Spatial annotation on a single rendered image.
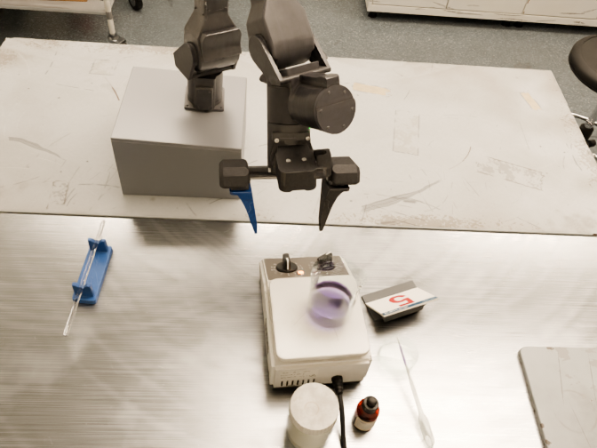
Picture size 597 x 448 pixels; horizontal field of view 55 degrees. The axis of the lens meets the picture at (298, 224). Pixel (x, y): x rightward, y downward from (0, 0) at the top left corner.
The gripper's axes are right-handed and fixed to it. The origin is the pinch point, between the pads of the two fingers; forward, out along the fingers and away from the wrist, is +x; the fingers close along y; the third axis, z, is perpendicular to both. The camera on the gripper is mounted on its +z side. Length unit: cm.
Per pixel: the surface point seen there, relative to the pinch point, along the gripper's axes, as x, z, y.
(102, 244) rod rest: 7.6, -8.0, -27.2
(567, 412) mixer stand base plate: 24.6, 16.9, 35.9
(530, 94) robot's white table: -9, -43, 58
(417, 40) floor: -10, -226, 94
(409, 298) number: 14.1, 1.8, 18.0
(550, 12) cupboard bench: -24, -227, 165
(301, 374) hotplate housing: 17.8, 13.5, 0.2
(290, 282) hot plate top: 8.7, 5.5, -0.3
